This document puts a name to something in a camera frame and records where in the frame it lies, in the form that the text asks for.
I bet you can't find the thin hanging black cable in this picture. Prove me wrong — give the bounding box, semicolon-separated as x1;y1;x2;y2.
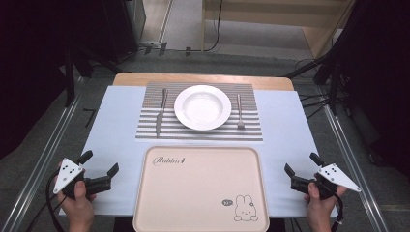
204;0;224;53

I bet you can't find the person's left hand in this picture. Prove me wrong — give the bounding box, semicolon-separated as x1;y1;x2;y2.
56;162;98;227

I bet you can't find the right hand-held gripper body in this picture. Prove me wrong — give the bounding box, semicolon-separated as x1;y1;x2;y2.
289;162;362;201

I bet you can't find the steel table knife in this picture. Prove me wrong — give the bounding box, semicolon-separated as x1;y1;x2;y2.
155;87;169;138

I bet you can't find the black cabinet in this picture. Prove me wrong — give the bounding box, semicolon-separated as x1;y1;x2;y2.
102;0;147;64

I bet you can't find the aluminium floor rail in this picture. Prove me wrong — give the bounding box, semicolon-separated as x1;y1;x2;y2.
322;103;392;232
0;93;83;232

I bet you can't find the steel fork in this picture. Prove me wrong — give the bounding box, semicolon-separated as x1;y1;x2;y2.
236;94;247;131

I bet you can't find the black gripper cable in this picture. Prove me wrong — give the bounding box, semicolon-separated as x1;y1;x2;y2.
32;170;67;232
331;192;344;232

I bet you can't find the dark curtain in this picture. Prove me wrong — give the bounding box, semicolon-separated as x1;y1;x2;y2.
337;0;410;178
0;0;107;160

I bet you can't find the person's right hand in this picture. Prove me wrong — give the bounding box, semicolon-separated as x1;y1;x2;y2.
304;173;348;226

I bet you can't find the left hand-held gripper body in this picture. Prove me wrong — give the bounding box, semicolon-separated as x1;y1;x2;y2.
52;157;113;200

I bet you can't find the black metal stand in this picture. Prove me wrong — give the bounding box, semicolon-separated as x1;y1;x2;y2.
63;47;77;108
313;57;343;116

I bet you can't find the striped woven placemat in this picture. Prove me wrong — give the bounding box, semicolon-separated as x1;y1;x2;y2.
134;81;264;142

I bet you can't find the beige tray with rabbit print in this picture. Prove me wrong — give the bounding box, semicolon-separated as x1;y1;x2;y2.
132;145;271;232

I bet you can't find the bundle of black floor cables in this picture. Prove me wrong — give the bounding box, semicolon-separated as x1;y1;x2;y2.
298;91;347;121

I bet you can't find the wooden shelf unit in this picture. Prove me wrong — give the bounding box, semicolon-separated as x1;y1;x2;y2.
201;0;357;60

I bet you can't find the white table sheet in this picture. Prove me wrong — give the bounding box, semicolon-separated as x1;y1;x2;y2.
58;85;338;218

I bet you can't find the white deep plate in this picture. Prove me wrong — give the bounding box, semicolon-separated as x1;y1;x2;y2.
173;84;232;131

